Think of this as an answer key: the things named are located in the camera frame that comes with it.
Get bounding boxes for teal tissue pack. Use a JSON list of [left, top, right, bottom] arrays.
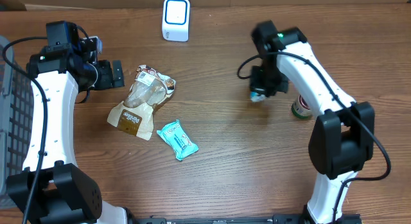
[[250, 92, 267, 103]]

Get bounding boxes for jar with green lid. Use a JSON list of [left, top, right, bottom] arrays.
[[291, 95, 313, 119]]

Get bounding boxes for beige brown bread bag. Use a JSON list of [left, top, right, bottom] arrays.
[[107, 65, 177, 141]]

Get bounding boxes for large teal wipes pack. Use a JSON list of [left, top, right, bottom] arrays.
[[157, 119, 198, 161]]

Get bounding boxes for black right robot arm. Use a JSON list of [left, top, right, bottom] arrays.
[[249, 21, 375, 223]]

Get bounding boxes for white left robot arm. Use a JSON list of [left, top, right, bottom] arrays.
[[6, 36, 134, 223]]

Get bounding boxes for white barcode scanner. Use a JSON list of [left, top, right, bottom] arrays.
[[162, 0, 191, 42]]

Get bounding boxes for dark grey plastic basket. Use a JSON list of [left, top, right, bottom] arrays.
[[0, 35, 36, 209]]

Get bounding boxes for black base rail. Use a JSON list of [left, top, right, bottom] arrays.
[[135, 214, 309, 224]]

